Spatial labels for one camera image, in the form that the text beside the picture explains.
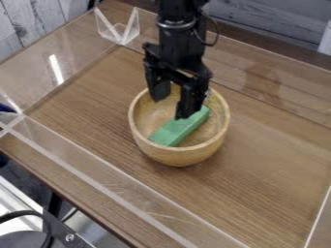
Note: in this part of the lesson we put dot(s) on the black table leg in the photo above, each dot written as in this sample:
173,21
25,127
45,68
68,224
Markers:
55,205

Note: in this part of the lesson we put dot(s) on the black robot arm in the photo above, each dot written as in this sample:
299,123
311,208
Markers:
185,10

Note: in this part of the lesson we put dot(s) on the brown wooden bowl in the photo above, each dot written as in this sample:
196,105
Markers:
147,115

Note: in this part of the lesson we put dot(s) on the clear acrylic enclosure wall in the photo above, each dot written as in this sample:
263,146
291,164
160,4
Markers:
258,195

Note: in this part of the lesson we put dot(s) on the clear acrylic corner bracket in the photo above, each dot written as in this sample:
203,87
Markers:
119,33

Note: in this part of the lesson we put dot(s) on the green rectangular block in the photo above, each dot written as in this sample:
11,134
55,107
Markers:
173,131

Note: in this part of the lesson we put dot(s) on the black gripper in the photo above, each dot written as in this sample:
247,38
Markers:
173,60

